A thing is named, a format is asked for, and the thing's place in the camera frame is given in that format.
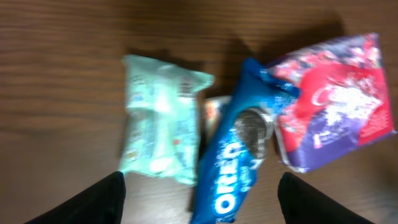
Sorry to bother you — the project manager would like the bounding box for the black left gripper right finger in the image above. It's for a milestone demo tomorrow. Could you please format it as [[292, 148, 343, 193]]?
[[277, 172, 373, 224]]

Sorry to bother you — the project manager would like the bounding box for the orange tissue pack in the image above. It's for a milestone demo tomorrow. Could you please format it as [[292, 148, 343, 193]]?
[[205, 96, 231, 141]]

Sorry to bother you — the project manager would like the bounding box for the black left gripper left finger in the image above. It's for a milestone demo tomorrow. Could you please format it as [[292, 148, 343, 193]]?
[[27, 171, 126, 224]]

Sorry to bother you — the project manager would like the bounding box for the red purple Carefree pack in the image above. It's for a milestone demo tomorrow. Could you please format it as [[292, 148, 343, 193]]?
[[269, 33, 395, 173]]

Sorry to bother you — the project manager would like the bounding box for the blue Oreo cookie pack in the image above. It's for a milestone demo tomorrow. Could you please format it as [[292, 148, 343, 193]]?
[[190, 58, 299, 224]]

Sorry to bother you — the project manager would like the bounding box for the mint green wipes pack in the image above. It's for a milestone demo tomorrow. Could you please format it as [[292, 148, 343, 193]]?
[[119, 55, 214, 185]]

